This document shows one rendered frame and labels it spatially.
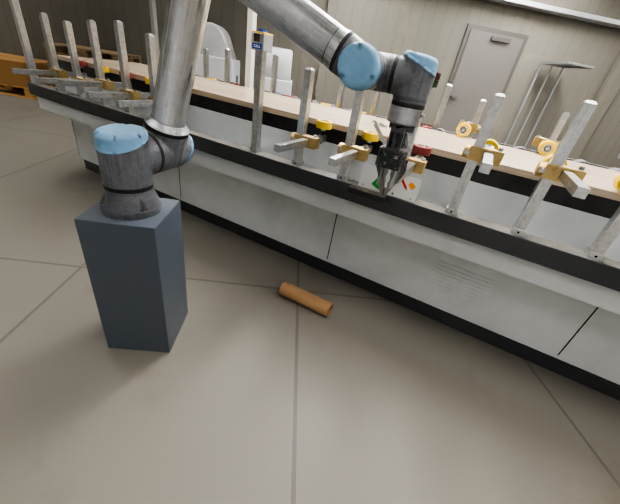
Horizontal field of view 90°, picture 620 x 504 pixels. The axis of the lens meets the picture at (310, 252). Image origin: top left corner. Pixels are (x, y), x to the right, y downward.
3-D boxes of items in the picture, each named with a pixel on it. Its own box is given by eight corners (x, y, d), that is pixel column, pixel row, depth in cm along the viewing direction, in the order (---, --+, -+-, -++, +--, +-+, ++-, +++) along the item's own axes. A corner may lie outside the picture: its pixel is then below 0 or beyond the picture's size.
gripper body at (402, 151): (373, 166, 90) (384, 123, 83) (380, 162, 96) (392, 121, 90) (398, 174, 87) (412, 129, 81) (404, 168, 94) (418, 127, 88)
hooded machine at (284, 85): (255, 132, 538) (261, 45, 473) (286, 136, 544) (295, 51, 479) (251, 139, 485) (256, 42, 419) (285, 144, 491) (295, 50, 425)
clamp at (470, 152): (498, 167, 112) (505, 153, 109) (460, 157, 116) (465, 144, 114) (498, 164, 117) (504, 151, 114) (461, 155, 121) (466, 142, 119)
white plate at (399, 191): (414, 203, 131) (422, 180, 126) (358, 185, 140) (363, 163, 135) (414, 202, 132) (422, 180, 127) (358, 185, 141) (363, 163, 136)
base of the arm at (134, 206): (148, 223, 103) (145, 195, 98) (88, 216, 101) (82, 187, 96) (169, 201, 119) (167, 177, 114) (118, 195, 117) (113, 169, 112)
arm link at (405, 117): (395, 103, 89) (428, 110, 86) (390, 121, 91) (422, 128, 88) (387, 103, 82) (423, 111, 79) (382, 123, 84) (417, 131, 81)
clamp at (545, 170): (578, 187, 103) (588, 172, 101) (534, 176, 108) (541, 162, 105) (575, 183, 108) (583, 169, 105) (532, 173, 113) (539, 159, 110)
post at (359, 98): (342, 187, 145) (368, 71, 121) (336, 185, 146) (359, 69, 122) (345, 185, 148) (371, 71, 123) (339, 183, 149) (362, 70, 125)
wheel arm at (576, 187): (585, 200, 85) (593, 187, 83) (570, 196, 87) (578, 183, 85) (557, 168, 125) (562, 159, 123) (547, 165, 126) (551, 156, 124)
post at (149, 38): (157, 128, 188) (148, 32, 163) (153, 126, 189) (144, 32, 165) (162, 127, 191) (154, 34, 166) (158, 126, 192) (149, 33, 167)
